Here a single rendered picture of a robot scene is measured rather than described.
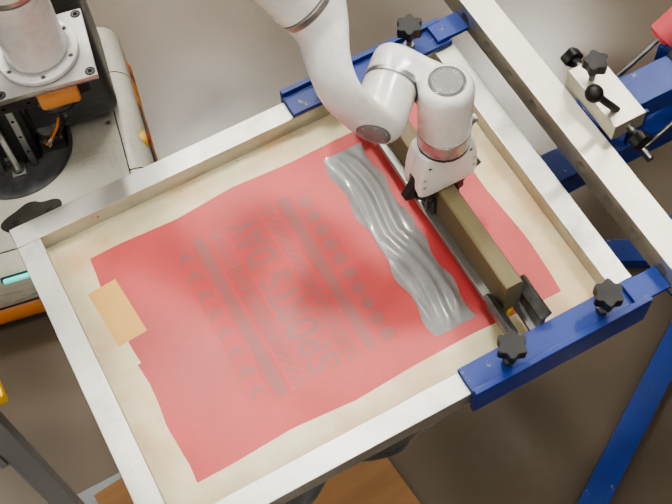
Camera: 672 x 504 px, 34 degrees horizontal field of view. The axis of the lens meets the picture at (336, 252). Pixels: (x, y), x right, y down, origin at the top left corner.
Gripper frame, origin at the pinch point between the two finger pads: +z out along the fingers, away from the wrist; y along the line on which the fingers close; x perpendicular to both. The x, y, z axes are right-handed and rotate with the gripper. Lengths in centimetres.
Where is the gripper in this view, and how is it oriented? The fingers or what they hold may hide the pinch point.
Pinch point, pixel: (440, 195)
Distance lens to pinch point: 169.5
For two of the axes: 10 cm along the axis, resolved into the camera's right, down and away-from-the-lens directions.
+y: -8.8, 4.4, -1.9
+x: 4.8, 7.6, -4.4
